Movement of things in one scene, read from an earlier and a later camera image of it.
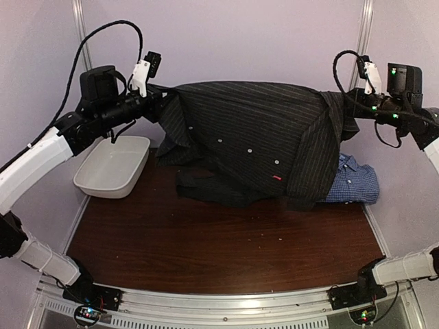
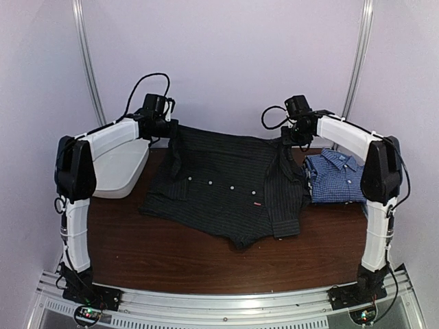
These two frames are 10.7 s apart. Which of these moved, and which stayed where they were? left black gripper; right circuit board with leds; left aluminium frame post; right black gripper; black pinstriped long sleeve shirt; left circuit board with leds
Moved: right black gripper; black pinstriped long sleeve shirt; left black gripper
Stayed: left circuit board with leds; left aluminium frame post; right circuit board with leds
